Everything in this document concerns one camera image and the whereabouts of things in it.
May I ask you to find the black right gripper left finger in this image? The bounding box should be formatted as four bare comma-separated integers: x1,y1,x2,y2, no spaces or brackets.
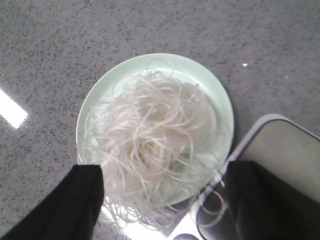
2,165,104,240

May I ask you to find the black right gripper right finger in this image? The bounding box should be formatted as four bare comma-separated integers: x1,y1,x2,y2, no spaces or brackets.
223,161,320,240

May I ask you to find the light green plastic plate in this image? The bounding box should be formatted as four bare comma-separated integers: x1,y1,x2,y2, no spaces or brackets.
76,53,234,159

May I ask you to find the black silver kitchen scale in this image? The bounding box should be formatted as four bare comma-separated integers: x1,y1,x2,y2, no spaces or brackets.
172,113,320,240

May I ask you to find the white vermicelli noodle bundle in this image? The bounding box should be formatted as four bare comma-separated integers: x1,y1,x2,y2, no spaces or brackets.
76,58,233,230

